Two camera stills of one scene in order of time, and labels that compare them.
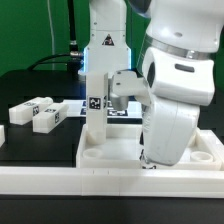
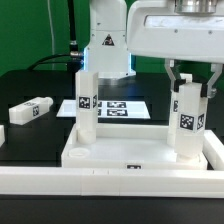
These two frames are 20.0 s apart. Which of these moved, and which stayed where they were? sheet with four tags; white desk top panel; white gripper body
Moved: white desk top panel; white gripper body
Stayed: sheet with four tags
